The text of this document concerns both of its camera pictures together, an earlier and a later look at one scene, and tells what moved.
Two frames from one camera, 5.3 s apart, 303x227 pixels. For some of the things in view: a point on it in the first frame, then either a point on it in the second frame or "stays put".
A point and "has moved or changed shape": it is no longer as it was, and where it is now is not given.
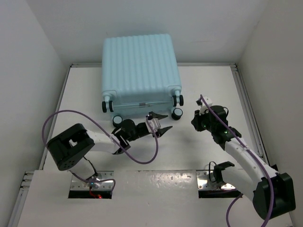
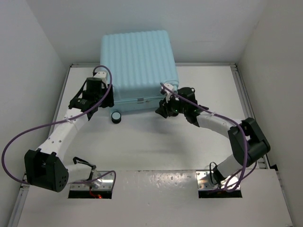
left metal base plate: x=77 y=183 stays put
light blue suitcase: x=139 y=75 has moved or changed shape
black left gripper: x=159 y=131 -> x=109 y=101
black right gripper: x=196 y=120 -> x=164 y=109
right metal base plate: x=204 y=183 stays put
